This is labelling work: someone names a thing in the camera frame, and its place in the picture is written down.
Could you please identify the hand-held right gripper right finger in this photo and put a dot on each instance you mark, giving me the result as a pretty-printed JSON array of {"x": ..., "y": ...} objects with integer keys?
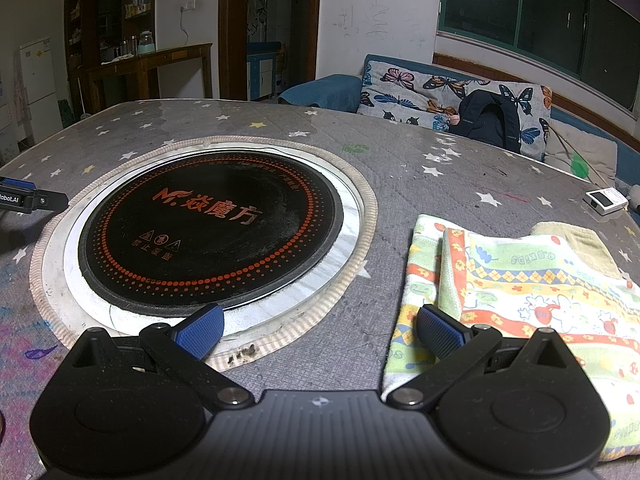
[{"x": 441, "y": 331}]

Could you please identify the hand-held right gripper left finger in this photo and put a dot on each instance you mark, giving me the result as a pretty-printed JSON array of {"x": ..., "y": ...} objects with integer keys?
[{"x": 202, "y": 330}]

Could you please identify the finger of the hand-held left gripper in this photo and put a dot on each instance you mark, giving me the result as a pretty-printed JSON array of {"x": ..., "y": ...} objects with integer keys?
[
  {"x": 50, "y": 199},
  {"x": 11, "y": 181}
]

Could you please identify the colourful striped printed towel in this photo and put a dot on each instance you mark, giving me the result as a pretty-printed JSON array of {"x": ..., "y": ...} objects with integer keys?
[{"x": 540, "y": 310}]

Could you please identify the pale yellow cloth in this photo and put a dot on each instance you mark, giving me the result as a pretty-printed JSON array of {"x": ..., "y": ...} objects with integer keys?
[{"x": 580, "y": 245}]

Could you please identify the round black induction cooker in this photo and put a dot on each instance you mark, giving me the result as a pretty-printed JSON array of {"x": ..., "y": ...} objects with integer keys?
[{"x": 210, "y": 230}]

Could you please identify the white refrigerator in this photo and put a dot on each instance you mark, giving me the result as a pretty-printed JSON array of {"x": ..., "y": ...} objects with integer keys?
[{"x": 40, "y": 80}]

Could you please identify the pale blue jug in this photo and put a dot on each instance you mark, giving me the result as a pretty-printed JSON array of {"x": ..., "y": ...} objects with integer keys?
[{"x": 145, "y": 43}]

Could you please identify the dark wooden shelf cabinet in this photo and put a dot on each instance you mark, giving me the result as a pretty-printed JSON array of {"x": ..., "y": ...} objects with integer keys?
[{"x": 105, "y": 20}]

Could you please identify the dark wooden desk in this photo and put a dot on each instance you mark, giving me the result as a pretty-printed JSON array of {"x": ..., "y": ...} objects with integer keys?
[{"x": 170, "y": 55}]

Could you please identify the small white device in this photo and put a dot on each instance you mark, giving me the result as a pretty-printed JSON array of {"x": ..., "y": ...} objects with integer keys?
[{"x": 605, "y": 201}]

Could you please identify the black backpack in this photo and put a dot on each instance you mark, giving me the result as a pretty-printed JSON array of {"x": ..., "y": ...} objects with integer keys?
[{"x": 487, "y": 120}]

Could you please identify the green toy on stick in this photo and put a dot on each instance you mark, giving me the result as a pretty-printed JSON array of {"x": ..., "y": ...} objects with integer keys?
[{"x": 580, "y": 165}]

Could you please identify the cream pillow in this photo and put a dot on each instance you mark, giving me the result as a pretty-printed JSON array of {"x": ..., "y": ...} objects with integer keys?
[{"x": 585, "y": 152}]

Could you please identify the butterfly print cushion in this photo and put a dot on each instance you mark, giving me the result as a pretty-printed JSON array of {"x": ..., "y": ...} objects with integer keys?
[{"x": 400, "y": 90}]

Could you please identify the blue and white cabinet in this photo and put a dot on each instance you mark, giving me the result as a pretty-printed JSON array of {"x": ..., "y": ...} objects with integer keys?
[{"x": 262, "y": 72}]

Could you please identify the blue sofa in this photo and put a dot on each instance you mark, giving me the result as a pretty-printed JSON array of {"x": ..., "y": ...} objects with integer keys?
[{"x": 320, "y": 90}]

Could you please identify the dark window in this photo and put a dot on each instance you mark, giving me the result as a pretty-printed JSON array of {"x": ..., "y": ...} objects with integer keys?
[{"x": 550, "y": 15}]

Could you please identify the dark wooden door frame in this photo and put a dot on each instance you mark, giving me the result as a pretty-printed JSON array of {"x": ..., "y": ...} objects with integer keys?
[{"x": 230, "y": 30}]

